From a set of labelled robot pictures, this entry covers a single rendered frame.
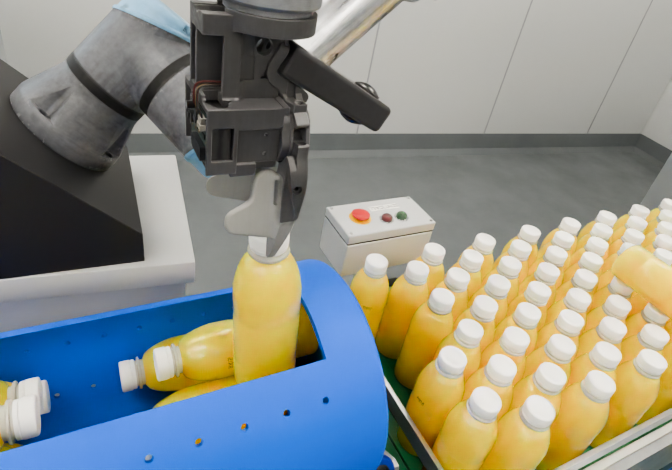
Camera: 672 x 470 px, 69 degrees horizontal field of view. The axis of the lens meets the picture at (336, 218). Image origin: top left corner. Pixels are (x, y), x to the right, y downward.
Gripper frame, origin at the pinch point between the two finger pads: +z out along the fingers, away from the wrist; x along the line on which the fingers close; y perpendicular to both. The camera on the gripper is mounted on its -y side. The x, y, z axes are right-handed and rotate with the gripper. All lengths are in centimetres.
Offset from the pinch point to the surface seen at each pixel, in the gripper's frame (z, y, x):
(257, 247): 1.0, 1.6, 1.1
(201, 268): 133, -31, -146
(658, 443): 44, -70, 21
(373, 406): 16.9, -9.2, 11.2
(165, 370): 21.8, 9.4, -4.1
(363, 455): 22.2, -8.0, 13.3
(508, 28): 33, -271, -235
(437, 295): 23.4, -33.3, -6.5
